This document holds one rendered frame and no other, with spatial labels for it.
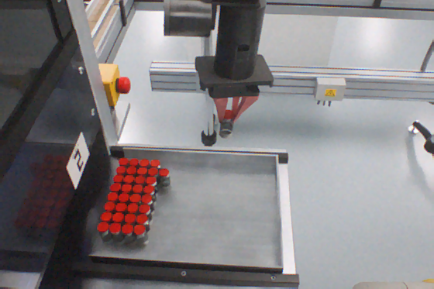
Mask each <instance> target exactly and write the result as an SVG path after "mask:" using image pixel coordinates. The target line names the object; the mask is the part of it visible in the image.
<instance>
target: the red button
mask: <svg viewBox="0 0 434 289"><path fill-rule="evenodd" d="M118 88H119V93H120V94H121V95H127V94H128V93H129V90H130V88H131V84H130V79H129V78H128V77H120V79H119V83H118Z"/></svg>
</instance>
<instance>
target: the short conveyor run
mask: <svg viewBox="0 0 434 289"><path fill-rule="evenodd" d="M83 2H84V0H83ZM85 6H87V7H85ZM84 7H85V8H86V9H85V12H86V15H87V18H88V23H89V29H90V32H91V36H92V39H93V45H94V48H95V52H96V56H97V59H98V64H113V62H114V60H115V58H116V56H117V54H118V52H119V48H120V46H121V44H122V41H123V40H124V38H125V35H126V34H127V29H128V28H129V25H130V23H131V22H132V19H133V17H134V15H135V13H136V8H135V4H134V0H91V2H84Z"/></svg>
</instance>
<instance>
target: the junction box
mask: <svg viewBox="0 0 434 289"><path fill-rule="evenodd" d="M345 88H346V82H345V81H344V78H330V77H317V80H316V83H315V89H314V93H313V94H314V97H315V100H319V101H342V100H343V96H344V94H345Z"/></svg>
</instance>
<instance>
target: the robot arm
mask: <svg viewBox="0 0 434 289"><path fill-rule="evenodd" d="M217 5H220V11H219V24H218V33H217V39H216V46H215V56H203V57H196V58H195V70H196V71H197V72H198V76H199V78H200V81H199V84H200V86H201V89H202V90H203V91H205V89H206V88H207V89H208V93H209V96H210V97H211V98H212V99H213V101H214V103H215V106H216V111H217V115H218V119H219V122H220V123H222V120H223V118H224V115H225V111H226V107H227V104H228V101H229V98H232V112H234V120H233V121H234V122H235V121H237V120H238V119H239V117H240V116H241V114H242V113H243V112H245V111H246V110H247V109H248V108H249V107H250V106H251V105H252V104H253V103H255V102H256V101H257V100H258V98H259V93H260V90H259V88H258V86H257V85H269V86H270V88H271V87H273V82H274V78H273V75H272V72H271V70H270V68H269V67H268V65H267V62H266V61H265V59H264V56H263V55H262V54H257V52H258V47H259V44H260V37H261V33H262V25H263V21H264V14H265V10H266V6H267V0H164V24H163V26H164V36H178V37H186V36H197V37H210V35H211V30H214V29H215V21H216V13H217ZM240 97H241V101H240V103H239V98H240Z"/></svg>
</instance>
